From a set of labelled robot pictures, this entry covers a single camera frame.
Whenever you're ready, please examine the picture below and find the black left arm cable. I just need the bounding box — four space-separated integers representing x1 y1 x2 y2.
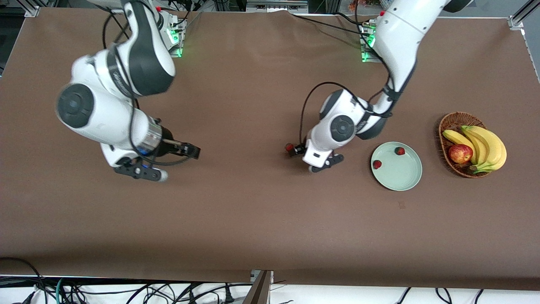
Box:
300 0 405 146

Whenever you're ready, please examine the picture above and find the red apple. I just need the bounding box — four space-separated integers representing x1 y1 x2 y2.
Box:
448 144 474 164

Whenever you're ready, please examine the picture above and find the orange colourful object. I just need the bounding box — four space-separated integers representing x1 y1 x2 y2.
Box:
348 0 380 11

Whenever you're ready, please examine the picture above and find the thick black cable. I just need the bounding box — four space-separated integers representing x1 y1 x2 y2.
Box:
0 258 48 304

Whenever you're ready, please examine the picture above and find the brown wicker basket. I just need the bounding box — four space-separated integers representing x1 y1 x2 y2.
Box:
439 111 492 179

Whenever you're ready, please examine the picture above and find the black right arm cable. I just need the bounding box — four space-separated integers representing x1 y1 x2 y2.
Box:
103 8 188 166

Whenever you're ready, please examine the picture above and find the grey power strip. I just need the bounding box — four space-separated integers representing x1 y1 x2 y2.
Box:
247 0 308 12

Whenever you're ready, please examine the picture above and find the pale green round plate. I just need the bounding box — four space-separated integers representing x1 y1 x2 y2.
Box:
371 141 423 191

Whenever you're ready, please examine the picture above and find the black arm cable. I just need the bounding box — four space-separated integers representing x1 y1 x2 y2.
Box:
103 8 188 166
300 0 405 146

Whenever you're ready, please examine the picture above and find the brown table cover sheet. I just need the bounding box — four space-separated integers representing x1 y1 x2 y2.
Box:
0 8 540 292

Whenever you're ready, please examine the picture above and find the aluminium frame post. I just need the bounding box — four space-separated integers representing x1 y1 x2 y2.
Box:
243 270 275 304

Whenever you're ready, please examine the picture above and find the yellow banana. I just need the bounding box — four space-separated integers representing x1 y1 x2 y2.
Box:
461 125 491 166
442 129 477 165
464 127 507 174

